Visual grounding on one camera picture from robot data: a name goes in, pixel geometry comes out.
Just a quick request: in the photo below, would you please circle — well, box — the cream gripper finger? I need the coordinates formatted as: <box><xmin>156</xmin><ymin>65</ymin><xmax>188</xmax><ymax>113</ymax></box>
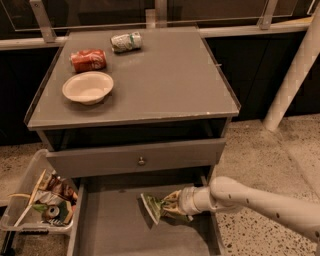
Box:
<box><xmin>164</xmin><ymin>190</ymin><xmax>181</xmax><ymax>203</ymax></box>
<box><xmin>162</xmin><ymin>204</ymin><xmax>183</xmax><ymax>216</ymax></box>

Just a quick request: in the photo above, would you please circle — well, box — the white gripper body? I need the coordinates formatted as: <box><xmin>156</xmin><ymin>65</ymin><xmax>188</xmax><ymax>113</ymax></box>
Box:
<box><xmin>178</xmin><ymin>187</ymin><xmax>196</xmax><ymax>215</ymax></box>

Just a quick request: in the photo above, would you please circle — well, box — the green jalapeno chip bag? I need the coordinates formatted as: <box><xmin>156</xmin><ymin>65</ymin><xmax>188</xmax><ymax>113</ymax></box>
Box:
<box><xmin>141</xmin><ymin>193</ymin><xmax>193</xmax><ymax>225</ymax></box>

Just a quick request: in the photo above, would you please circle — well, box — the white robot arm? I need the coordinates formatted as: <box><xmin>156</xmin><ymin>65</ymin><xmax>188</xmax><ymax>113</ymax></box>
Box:
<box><xmin>163</xmin><ymin>176</ymin><xmax>320</xmax><ymax>243</ymax></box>

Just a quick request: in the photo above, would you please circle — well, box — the round metal drawer knob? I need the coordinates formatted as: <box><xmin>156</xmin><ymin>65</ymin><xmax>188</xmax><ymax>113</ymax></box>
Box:
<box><xmin>138</xmin><ymin>157</ymin><xmax>146</xmax><ymax>166</ymax></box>

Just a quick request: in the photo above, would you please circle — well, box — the open grey middle drawer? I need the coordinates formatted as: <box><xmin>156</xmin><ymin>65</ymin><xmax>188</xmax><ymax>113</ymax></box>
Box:
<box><xmin>67</xmin><ymin>168</ymin><xmax>223</xmax><ymax>256</ymax></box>

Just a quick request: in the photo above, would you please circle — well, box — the grey top drawer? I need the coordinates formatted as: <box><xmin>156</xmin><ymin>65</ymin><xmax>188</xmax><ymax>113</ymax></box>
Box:
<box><xmin>47</xmin><ymin>138</ymin><xmax>226</xmax><ymax>178</ymax></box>

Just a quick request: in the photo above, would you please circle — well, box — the grey drawer cabinet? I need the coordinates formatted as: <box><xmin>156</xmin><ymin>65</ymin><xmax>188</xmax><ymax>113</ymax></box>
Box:
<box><xmin>23</xmin><ymin>26</ymin><xmax>242</xmax><ymax>256</ymax></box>

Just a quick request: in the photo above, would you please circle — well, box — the brown snack bag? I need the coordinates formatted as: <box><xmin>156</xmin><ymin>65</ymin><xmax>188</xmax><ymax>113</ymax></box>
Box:
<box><xmin>29</xmin><ymin>170</ymin><xmax>78</xmax><ymax>205</ymax></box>

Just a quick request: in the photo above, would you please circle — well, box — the clear plastic bin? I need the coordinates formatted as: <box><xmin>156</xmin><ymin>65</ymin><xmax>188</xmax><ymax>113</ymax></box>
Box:
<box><xmin>1</xmin><ymin>149</ymin><xmax>78</xmax><ymax>233</ymax></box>

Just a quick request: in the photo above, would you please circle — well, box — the white paper bowl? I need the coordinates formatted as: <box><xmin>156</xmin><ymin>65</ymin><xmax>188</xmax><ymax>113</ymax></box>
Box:
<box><xmin>62</xmin><ymin>71</ymin><xmax>114</xmax><ymax>105</ymax></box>

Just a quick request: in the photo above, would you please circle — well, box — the white green soda can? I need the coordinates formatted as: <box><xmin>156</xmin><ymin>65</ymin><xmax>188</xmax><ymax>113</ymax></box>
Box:
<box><xmin>110</xmin><ymin>31</ymin><xmax>142</xmax><ymax>53</ymax></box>

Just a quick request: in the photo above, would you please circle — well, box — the red cola can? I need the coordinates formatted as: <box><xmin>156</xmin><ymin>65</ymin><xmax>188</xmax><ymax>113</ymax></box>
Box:
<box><xmin>70</xmin><ymin>49</ymin><xmax>107</xmax><ymax>73</ymax></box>

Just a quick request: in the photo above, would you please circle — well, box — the white diagonal pole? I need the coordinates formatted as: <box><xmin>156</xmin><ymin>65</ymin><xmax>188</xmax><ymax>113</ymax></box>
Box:
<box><xmin>262</xmin><ymin>3</ymin><xmax>320</xmax><ymax>131</ymax></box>

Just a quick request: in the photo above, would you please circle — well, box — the glass railing panel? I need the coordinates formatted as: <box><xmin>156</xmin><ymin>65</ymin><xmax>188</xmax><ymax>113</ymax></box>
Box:
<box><xmin>0</xmin><ymin>0</ymin><xmax>319</xmax><ymax>31</ymax></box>

